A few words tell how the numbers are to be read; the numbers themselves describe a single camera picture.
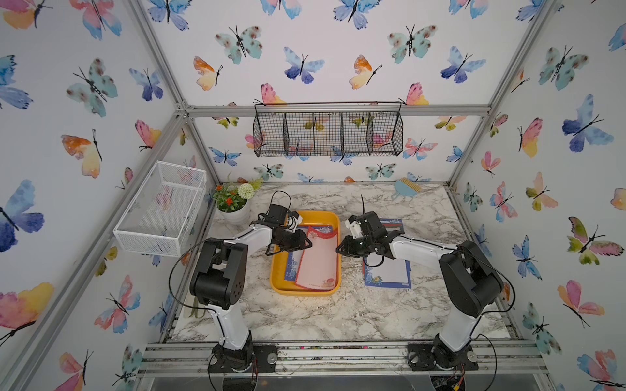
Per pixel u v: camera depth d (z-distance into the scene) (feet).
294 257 3.08
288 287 2.88
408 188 3.96
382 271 2.99
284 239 2.65
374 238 2.40
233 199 3.15
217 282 1.64
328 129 3.22
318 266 3.06
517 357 2.48
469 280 1.57
